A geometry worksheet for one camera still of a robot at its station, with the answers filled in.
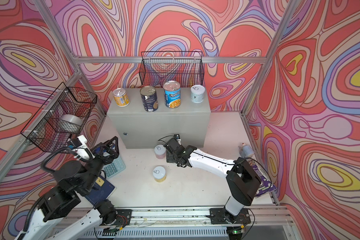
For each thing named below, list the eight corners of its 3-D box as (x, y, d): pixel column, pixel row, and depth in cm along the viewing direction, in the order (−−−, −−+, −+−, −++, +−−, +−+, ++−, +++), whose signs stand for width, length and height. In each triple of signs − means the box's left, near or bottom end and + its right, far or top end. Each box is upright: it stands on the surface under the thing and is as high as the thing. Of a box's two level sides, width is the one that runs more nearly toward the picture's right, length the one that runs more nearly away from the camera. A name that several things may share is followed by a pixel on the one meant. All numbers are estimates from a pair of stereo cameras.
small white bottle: (243, 161, 95) (248, 154, 88) (236, 149, 101) (240, 142, 94) (249, 159, 96) (254, 152, 89) (242, 148, 101) (247, 141, 95)
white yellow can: (153, 182, 87) (151, 178, 82) (155, 170, 91) (153, 166, 86) (165, 182, 87) (164, 178, 82) (166, 170, 91) (165, 166, 86)
